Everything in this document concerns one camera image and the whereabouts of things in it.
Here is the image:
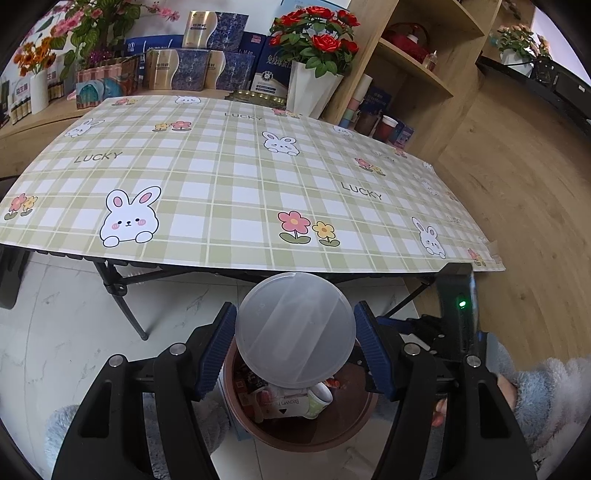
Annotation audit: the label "clear tape strip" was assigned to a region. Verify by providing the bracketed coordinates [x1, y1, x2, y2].
[480, 237, 504, 268]

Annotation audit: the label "red basket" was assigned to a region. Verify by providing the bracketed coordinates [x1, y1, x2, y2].
[383, 22, 432, 63]

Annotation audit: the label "green paper yogurt cup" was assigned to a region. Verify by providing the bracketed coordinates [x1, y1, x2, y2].
[302, 382, 334, 419]

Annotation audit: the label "striped planter with purple flowers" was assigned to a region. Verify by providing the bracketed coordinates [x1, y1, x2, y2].
[74, 58, 146, 110]

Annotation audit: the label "black folding table frame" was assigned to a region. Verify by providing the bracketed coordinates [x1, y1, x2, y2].
[28, 244, 444, 342]

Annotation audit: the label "person's right hand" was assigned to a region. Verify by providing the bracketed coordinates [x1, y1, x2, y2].
[432, 373, 516, 428]

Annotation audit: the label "pink blossom artificial plant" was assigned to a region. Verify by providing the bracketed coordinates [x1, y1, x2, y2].
[18, 0, 182, 65]

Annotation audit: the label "white printed box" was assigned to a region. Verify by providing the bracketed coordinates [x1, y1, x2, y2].
[9, 78, 34, 107]

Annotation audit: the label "orange flowers in white vase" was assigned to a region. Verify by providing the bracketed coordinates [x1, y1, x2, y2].
[12, 36, 57, 114]

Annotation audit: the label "red roses in white pot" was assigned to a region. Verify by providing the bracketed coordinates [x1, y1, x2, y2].
[269, 6, 361, 118]

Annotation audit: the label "stack of pastel cups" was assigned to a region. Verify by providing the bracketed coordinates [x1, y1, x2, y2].
[341, 74, 374, 133]

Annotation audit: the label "gold decorative tray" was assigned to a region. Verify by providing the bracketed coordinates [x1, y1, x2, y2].
[225, 90, 288, 104]

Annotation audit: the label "brown plastic bin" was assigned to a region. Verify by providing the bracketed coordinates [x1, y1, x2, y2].
[223, 339, 376, 452]

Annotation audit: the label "small purple box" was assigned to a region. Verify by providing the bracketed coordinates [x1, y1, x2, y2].
[392, 124, 415, 149]

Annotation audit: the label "red paper cup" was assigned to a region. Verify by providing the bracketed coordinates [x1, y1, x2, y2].
[373, 115, 399, 144]

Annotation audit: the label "clear round plastic lid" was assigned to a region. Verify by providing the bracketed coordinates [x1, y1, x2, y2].
[234, 272, 359, 390]

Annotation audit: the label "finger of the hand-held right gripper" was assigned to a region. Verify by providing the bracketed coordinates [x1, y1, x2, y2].
[376, 315, 443, 352]

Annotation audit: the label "pink roses in white pot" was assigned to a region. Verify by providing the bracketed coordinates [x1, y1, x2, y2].
[495, 23, 552, 78]

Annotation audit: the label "person's right forearm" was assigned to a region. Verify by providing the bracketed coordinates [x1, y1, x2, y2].
[485, 332, 591, 480]

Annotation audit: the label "dark brown glass cup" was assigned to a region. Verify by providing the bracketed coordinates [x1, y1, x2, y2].
[355, 111, 382, 138]

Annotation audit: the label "folding table with checked cloth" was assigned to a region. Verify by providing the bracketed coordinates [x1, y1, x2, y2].
[0, 95, 506, 273]

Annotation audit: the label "dark blue white label box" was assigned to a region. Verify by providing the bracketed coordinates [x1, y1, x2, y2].
[249, 41, 294, 95]

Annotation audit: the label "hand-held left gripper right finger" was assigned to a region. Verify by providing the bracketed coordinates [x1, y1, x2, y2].
[353, 301, 539, 480]

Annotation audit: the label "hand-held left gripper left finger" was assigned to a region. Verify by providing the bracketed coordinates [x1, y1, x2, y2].
[51, 302, 238, 480]

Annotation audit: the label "wooden shelf unit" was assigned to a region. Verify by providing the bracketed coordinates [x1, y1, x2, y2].
[323, 0, 502, 153]

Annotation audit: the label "dark blue picture box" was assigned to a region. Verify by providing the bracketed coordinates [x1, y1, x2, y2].
[362, 85, 393, 116]

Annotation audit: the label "row of small brown bottles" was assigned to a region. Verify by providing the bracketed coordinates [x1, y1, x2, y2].
[8, 80, 63, 126]

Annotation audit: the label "black wall shelf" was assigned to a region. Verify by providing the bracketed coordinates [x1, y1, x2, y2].
[475, 54, 591, 121]

